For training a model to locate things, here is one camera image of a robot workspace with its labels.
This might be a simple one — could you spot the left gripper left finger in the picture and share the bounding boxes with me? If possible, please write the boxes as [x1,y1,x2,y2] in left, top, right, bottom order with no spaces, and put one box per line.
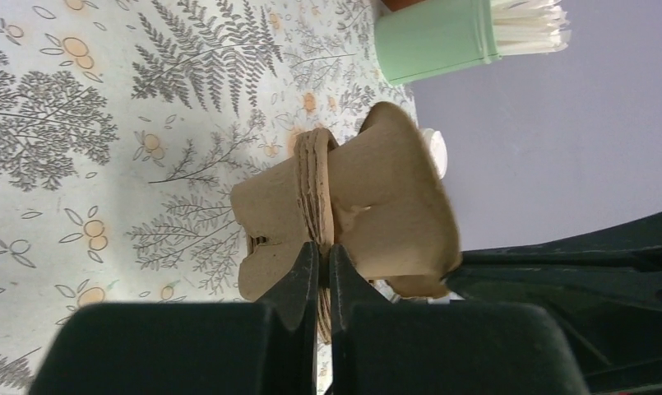
[30,242,320,394]

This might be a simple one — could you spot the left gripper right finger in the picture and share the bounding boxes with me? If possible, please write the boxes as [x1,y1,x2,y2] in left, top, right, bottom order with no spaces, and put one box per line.
[328,244,588,394]

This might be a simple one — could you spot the cardboard cup carrier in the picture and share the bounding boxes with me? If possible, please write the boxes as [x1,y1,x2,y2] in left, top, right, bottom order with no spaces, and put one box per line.
[230,101,464,345]

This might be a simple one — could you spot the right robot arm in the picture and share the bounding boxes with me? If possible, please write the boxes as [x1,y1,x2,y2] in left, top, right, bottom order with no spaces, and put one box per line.
[445,212,662,394]

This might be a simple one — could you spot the white cup lid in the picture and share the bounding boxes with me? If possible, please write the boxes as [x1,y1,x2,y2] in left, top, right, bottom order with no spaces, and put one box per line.
[420,128,448,179]

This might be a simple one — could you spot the green straw holder cup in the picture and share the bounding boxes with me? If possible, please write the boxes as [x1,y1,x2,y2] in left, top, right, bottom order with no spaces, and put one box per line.
[374,0,502,86]

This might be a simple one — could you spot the white wrapped straws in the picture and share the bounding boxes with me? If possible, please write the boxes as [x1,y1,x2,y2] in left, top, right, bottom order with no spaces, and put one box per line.
[490,0,571,56]

